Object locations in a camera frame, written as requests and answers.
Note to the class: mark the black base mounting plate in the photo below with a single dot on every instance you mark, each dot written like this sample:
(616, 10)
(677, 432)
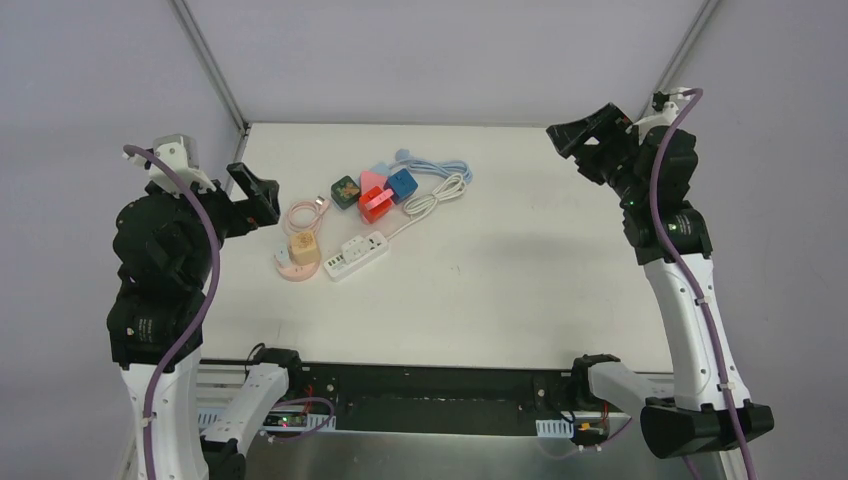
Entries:
(443, 400)

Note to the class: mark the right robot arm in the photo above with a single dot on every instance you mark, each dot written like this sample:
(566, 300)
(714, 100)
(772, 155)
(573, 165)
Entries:
(649, 164)

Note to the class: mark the white power strip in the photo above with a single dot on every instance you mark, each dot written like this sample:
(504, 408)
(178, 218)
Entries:
(355, 254)

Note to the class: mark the red cube socket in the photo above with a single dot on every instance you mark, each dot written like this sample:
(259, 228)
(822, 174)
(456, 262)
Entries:
(375, 203)

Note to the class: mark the pink round socket base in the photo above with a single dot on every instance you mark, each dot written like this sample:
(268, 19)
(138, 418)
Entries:
(292, 272)

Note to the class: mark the pink triangular power strip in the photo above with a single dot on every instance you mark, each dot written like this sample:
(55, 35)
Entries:
(370, 180)

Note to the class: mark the blue cube socket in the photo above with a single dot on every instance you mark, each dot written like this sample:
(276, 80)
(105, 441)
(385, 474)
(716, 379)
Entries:
(402, 184)

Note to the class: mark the green cube socket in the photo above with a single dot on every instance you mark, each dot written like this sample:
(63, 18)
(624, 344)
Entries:
(345, 192)

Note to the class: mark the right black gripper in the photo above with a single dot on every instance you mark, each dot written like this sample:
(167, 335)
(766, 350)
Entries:
(602, 152)

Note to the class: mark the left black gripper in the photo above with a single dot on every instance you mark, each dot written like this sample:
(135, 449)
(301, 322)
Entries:
(237, 208)

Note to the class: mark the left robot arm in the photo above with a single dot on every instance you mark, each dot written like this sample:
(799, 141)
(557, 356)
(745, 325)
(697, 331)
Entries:
(168, 242)

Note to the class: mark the beige cube socket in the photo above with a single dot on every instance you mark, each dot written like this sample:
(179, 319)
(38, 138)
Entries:
(303, 248)

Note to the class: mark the white plug adapter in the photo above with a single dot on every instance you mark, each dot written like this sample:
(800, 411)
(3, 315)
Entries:
(282, 257)

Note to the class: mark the light blue plug box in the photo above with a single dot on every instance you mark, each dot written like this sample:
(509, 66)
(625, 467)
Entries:
(381, 169)

